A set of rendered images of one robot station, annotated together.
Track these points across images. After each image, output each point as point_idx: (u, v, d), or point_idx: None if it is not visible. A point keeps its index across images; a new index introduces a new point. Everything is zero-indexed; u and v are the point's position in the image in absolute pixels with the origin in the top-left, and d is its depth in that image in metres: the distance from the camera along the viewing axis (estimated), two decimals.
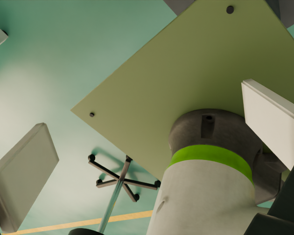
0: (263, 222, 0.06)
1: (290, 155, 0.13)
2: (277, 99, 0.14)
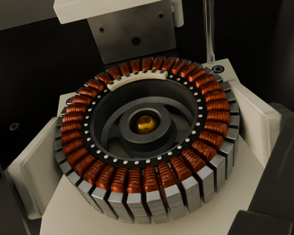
0: (245, 218, 0.07)
1: (262, 151, 0.13)
2: (252, 99, 0.14)
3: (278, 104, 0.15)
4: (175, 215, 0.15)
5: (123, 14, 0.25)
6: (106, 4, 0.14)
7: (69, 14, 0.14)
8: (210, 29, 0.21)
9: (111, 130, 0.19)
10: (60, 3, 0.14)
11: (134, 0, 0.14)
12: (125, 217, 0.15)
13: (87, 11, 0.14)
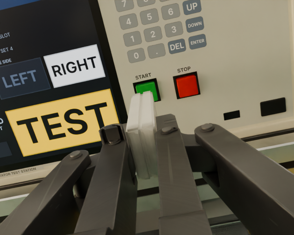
0: (168, 223, 0.07)
1: (148, 157, 0.15)
2: (145, 111, 0.16)
3: (173, 114, 0.17)
4: None
5: None
6: None
7: None
8: None
9: None
10: None
11: None
12: None
13: None
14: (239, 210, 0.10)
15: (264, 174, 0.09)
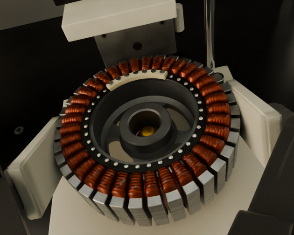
0: (245, 219, 0.07)
1: (262, 151, 0.13)
2: (252, 99, 0.14)
3: (278, 104, 0.15)
4: (176, 217, 0.15)
5: None
6: (112, 24, 0.15)
7: (76, 32, 0.15)
8: (210, 38, 0.22)
9: (110, 130, 0.19)
10: (68, 22, 0.15)
11: (138, 20, 0.15)
12: (126, 220, 0.15)
13: (94, 30, 0.15)
14: None
15: None
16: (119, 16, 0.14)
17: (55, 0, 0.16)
